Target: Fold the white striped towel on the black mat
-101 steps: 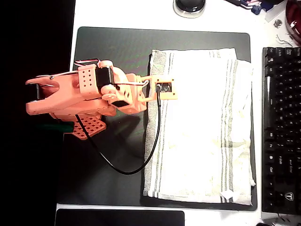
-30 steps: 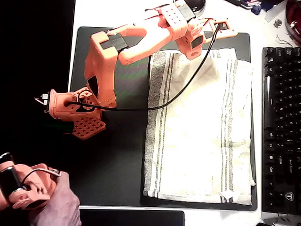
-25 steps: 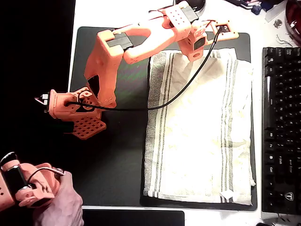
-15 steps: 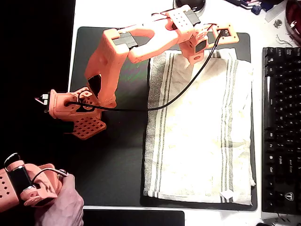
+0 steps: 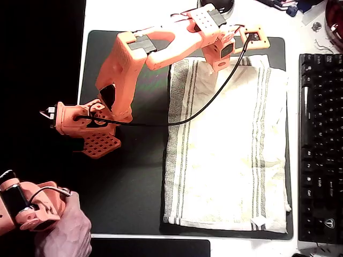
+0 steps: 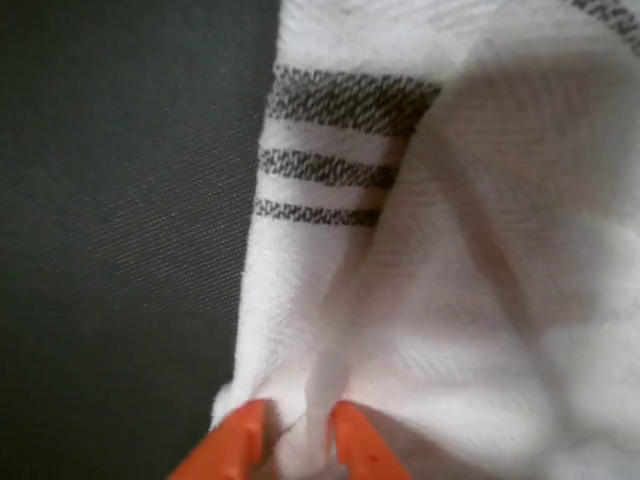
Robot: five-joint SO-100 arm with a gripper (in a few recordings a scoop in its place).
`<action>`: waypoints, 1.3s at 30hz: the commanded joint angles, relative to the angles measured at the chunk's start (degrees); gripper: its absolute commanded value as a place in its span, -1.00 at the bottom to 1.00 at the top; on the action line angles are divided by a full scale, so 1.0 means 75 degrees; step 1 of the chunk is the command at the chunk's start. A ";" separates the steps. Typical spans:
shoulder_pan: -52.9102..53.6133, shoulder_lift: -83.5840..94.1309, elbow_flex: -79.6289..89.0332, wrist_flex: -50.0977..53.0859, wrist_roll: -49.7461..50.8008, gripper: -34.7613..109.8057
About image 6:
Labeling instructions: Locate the white striped towel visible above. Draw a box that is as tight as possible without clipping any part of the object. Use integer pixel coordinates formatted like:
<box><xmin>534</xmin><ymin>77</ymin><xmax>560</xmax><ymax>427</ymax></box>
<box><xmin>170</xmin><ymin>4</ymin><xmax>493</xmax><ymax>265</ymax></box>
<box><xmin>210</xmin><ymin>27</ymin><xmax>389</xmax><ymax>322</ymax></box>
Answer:
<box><xmin>208</xmin><ymin>0</ymin><xmax>640</xmax><ymax>480</ymax></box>

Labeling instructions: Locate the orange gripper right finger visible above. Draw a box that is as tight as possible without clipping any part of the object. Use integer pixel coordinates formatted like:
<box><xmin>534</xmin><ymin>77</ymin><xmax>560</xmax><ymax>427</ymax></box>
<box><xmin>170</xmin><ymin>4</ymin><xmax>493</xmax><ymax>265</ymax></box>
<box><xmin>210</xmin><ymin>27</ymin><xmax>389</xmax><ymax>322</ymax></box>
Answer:
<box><xmin>329</xmin><ymin>399</ymin><xmax>411</xmax><ymax>480</ymax></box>

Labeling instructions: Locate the black desk mat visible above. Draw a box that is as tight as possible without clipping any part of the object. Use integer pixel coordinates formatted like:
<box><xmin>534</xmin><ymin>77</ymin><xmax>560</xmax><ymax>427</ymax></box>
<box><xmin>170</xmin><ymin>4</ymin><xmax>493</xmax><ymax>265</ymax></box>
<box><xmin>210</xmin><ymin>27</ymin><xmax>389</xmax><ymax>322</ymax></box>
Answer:
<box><xmin>0</xmin><ymin>0</ymin><xmax>281</xmax><ymax>480</ymax></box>

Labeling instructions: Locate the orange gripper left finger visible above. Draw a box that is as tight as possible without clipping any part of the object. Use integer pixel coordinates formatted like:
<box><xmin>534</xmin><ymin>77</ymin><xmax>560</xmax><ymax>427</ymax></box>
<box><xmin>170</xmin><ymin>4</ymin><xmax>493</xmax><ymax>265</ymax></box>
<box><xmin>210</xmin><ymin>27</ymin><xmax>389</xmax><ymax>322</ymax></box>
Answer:
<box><xmin>167</xmin><ymin>399</ymin><xmax>274</xmax><ymax>480</ymax></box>

